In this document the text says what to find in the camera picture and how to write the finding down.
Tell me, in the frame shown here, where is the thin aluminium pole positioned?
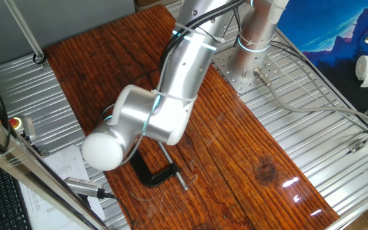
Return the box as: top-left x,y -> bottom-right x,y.
3,0 -> 49,68

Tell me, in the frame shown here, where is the black camera cable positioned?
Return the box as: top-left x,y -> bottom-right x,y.
102,190 -> 135,230

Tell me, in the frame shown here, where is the black C-clamp with steel screw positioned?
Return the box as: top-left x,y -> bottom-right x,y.
128,142 -> 198,192

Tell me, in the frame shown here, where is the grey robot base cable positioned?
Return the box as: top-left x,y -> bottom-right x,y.
253,67 -> 368,128

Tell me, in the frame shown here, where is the printed paper sheet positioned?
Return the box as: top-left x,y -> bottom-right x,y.
19,145 -> 107,230

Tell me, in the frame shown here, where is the red emergency stop button box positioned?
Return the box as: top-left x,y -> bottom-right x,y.
8,114 -> 37,142

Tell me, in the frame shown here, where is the long aluminium frame bar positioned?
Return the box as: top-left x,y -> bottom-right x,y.
0,94 -> 110,230

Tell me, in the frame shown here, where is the blue mountain picture mat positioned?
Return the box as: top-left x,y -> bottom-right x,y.
276,0 -> 368,113

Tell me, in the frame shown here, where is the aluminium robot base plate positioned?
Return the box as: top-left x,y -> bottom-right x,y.
211,44 -> 282,95

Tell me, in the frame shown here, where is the black keyboard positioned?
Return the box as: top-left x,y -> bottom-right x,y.
0,155 -> 33,230

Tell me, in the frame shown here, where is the silver camera on stand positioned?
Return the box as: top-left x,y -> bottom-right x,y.
64,176 -> 105,199

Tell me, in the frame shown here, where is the brown wooden board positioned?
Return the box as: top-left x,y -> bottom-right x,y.
43,6 -> 341,230

